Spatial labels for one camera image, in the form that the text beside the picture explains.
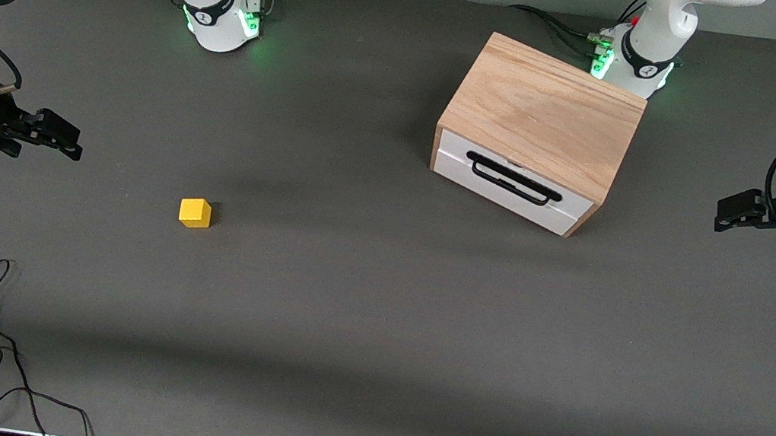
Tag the yellow wooden cube block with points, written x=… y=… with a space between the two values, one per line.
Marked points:
x=195 y=212

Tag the white-fronted wooden drawer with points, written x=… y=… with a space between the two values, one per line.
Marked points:
x=509 y=182

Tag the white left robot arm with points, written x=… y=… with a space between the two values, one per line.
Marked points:
x=655 y=27

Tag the wooden drawer cabinet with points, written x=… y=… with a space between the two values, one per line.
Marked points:
x=542 y=114

